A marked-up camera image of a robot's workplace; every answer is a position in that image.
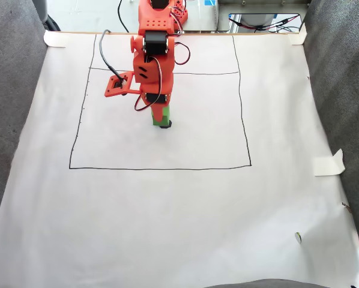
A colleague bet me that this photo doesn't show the green foam block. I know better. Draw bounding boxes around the green foam block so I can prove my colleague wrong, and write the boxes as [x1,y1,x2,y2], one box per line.
[151,104,172,127]

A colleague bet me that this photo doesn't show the white paper sheet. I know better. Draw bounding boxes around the white paper sheet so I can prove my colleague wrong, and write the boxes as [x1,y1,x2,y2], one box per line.
[0,31,359,288]

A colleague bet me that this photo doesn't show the white masking tape piece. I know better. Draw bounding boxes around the white masking tape piece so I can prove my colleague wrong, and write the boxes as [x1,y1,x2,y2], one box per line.
[43,30,68,49]
[312,148,346,177]
[288,23,307,46]

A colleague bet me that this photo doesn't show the grey felt panel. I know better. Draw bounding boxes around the grey felt panel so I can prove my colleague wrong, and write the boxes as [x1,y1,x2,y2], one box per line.
[301,0,359,272]
[0,0,49,254]

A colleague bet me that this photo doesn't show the red black white servo wire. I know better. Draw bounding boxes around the red black white servo wire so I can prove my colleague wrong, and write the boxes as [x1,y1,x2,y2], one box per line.
[134,55,163,112]

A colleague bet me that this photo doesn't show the red servo wire loop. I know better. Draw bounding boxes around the red servo wire loop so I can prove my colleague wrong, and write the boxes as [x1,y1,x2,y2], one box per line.
[173,41,192,66]

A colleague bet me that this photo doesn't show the orange camera mount with camera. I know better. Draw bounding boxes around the orange camera mount with camera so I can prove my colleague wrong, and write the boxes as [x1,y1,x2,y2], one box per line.
[104,71,142,98]

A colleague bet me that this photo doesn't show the black camera cable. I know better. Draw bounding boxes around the black camera cable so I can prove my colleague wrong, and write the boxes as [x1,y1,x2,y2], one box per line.
[98,29,127,87]

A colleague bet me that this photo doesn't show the thin black cable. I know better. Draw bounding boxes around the thin black cable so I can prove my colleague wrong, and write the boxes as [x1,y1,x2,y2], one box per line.
[117,0,130,33]

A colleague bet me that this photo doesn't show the grey metal frame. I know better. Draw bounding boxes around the grey metal frame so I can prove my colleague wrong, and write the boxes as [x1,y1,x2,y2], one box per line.
[214,0,312,34]

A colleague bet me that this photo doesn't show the red black wire bundle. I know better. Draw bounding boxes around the red black wire bundle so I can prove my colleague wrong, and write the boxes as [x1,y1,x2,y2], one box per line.
[228,16,301,33]

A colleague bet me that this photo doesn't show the black hose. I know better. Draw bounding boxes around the black hose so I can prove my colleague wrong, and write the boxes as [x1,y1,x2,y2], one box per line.
[45,14,62,32]

